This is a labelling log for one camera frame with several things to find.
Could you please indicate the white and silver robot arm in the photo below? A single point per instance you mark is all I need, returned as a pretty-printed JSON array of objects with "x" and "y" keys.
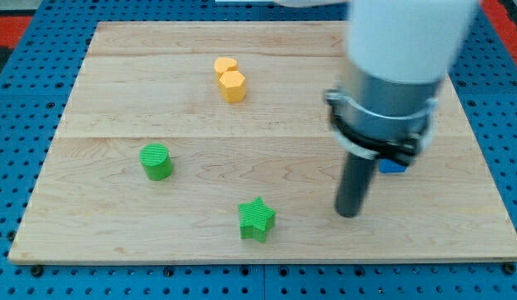
[{"x": 397, "y": 53}]

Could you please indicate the green star block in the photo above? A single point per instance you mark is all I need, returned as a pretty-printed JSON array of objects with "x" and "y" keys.
[{"x": 255, "y": 220}]

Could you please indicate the yellow hexagon block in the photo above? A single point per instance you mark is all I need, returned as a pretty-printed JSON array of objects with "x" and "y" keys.
[{"x": 232, "y": 86}]

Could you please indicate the light wooden board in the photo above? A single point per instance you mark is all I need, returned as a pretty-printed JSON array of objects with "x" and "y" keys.
[{"x": 154, "y": 82}]

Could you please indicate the yellow heart block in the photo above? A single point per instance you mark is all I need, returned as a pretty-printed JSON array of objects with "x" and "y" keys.
[{"x": 225, "y": 64}]

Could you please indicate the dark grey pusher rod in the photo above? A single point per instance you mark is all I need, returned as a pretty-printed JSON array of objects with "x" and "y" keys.
[{"x": 353, "y": 186}]

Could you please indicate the green cylinder block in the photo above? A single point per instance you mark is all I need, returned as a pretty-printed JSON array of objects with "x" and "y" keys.
[{"x": 156, "y": 161}]

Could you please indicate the blue block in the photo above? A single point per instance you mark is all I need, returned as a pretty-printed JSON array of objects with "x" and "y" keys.
[{"x": 389, "y": 166}]

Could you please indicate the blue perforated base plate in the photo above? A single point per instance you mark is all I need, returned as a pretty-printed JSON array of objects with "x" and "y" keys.
[{"x": 34, "y": 89}]

